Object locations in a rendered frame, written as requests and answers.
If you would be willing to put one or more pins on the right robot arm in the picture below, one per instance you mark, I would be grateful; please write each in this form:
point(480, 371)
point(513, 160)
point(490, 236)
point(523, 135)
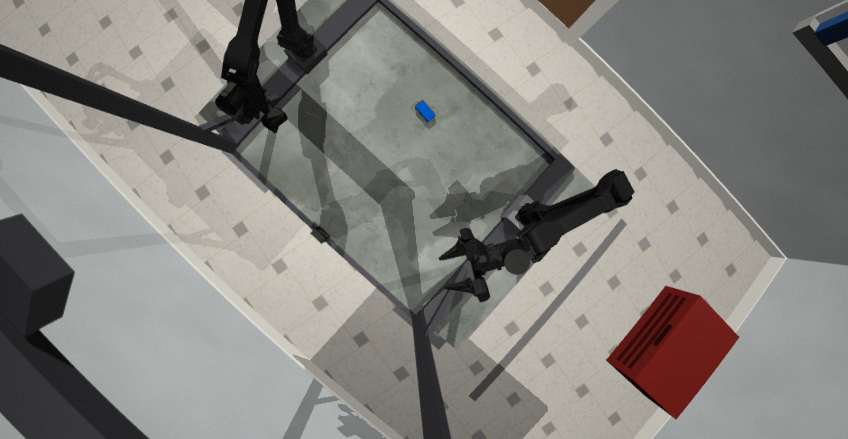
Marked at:
point(544, 225)

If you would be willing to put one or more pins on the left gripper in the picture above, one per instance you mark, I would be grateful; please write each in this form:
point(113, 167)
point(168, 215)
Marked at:
point(272, 118)

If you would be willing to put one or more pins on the blue rectangular plank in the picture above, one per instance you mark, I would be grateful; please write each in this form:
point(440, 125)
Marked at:
point(425, 111)

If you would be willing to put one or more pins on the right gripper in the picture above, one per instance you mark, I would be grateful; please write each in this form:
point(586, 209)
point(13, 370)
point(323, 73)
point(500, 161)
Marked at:
point(479, 283)

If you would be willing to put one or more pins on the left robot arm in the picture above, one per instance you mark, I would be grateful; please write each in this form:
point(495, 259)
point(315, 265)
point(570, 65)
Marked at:
point(243, 53)

